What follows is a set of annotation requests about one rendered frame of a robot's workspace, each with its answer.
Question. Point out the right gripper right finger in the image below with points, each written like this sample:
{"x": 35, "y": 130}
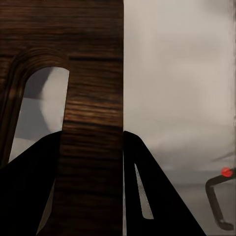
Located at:
{"x": 171, "y": 215}

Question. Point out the cutting board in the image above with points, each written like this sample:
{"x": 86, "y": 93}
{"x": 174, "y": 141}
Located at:
{"x": 85, "y": 37}

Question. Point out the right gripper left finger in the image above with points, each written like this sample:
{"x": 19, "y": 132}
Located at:
{"x": 25, "y": 186}

